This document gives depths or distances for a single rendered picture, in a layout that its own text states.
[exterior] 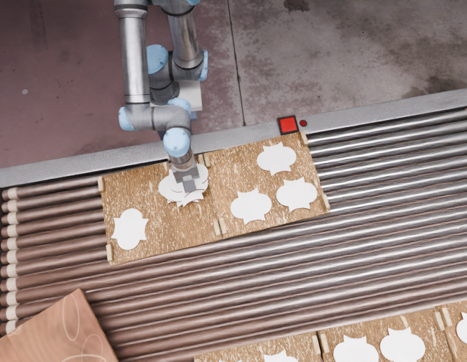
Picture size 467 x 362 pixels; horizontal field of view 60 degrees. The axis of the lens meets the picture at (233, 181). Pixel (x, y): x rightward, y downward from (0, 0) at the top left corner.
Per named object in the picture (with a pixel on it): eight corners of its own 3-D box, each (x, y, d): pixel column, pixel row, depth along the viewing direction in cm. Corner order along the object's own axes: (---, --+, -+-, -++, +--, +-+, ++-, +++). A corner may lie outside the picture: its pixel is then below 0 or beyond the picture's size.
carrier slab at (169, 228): (100, 178, 157) (98, 177, 156) (202, 155, 160) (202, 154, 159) (111, 266, 145) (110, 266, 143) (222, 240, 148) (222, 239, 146)
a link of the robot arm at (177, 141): (189, 124, 120) (188, 150, 117) (192, 141, 130) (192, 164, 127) (162, 124, 120) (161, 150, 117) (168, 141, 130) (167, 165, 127)
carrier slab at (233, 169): (202, 155, 160) (202, 153, 159) (302, 132, 163) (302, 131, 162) (223, 239, 148) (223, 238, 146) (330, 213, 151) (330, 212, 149)
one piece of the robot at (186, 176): (172, 183, 127) (179, 199, 143) (200, 176, 128) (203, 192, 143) (164, 150, 131) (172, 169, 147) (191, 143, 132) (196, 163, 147)
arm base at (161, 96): (141, 80, 176) (136, 66, 167) (175, 72, 177) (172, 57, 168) (148, 109, 170) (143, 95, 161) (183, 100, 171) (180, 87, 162)
